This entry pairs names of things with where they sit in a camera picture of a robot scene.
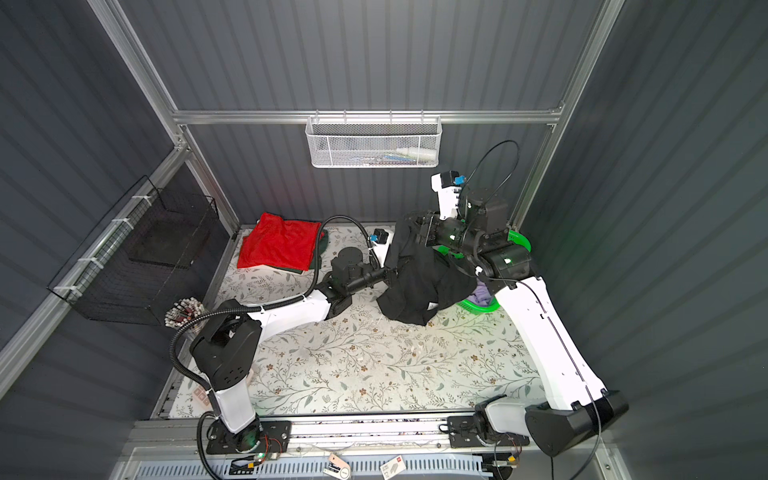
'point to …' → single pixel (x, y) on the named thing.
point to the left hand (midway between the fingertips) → (413, 256)
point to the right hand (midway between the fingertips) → (410, 219)
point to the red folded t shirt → (274, 241)
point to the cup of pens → (183, 311)
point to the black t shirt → (421, 281)
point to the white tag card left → (337, 467)
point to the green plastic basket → (479, 309)
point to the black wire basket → (134, 265)
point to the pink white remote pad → (201, 398)
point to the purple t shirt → (481, 294)
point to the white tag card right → (393, 467)
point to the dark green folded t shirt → (322, 246)
